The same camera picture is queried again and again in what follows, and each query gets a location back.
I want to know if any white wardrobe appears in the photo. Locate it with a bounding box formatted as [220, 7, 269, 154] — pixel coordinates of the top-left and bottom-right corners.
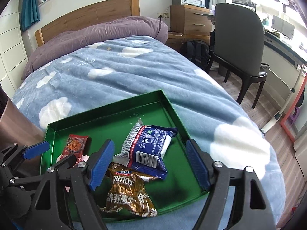
[0, 0, 28, 98]

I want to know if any purple duvet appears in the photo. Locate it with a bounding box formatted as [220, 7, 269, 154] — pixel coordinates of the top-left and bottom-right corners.
[21, 16, 168, 80]

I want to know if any black backpack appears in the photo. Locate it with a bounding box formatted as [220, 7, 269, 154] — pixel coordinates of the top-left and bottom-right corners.
[180, 40, 210, 71]

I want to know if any blue cloud pattern blanket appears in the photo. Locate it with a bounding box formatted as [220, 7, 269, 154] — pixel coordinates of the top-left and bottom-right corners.
[12, 36, 286, 222]

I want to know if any wooden headboard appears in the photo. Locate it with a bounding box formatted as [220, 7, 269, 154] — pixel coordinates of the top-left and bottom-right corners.
[35, 0, 140, 47]

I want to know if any blue white cookie packet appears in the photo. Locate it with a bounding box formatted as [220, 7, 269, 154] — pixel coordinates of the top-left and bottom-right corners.
[113, 119, 178, 180]

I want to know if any computer monitor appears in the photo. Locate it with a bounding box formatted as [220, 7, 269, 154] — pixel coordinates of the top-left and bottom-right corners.
[272, 15, 295, 39]

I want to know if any red chili snack packet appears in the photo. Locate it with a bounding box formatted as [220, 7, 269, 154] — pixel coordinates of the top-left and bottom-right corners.
[59, 134, 88, 165]

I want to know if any wooden drawer cabinet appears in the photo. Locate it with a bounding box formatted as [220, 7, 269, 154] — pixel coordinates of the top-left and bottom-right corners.
[165, 5, 213, 51]

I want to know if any purple plastic stool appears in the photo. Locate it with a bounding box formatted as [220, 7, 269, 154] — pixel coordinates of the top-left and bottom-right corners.
[288, 106, 300, 126]

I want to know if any brown gold oat snack bag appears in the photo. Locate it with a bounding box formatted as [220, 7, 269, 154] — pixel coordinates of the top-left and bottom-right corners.
[100, 163, 158, 218]

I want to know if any grey black chair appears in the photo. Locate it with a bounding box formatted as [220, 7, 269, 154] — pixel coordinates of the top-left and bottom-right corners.
[205, 3, 267, 108]

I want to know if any wall power socket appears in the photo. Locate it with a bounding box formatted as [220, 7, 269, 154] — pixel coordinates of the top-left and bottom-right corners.
[157, 12, 169, 19]

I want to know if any teal curtain left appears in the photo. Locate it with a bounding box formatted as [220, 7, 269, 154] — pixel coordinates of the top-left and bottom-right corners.
[20, 0, 41, 32]

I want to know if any green tray box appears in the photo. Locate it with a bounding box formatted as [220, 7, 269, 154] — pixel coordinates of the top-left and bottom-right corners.
[40, 90, 205, 215]

